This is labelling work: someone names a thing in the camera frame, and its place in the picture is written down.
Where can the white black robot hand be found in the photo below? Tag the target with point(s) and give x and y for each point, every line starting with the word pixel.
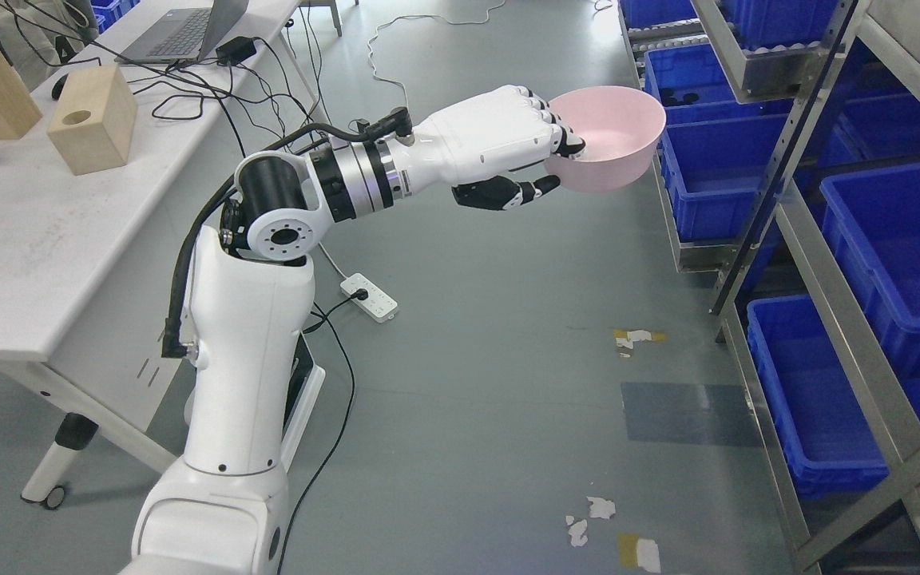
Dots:
pixel 472 145

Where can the pink bowl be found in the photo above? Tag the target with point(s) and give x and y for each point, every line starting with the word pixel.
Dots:
pixel 621 127

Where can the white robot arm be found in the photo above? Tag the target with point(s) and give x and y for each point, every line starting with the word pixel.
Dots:
pixel 242 291

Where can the steel shelf rack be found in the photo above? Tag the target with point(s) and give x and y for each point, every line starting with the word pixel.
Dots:
pixel 813 232

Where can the white power strip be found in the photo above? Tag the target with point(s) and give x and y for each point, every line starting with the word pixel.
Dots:
pixel 373 301

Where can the black power adapter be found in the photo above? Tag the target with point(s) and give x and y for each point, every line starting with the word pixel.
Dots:
pixel 235 51

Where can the grey laptop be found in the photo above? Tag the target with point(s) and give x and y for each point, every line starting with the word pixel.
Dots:
pixel 184 35

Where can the wooden block with hole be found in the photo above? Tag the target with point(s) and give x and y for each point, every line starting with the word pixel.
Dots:
pixel 93 123

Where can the white desk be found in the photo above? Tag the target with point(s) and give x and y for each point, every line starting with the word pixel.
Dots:
pixel 86 261

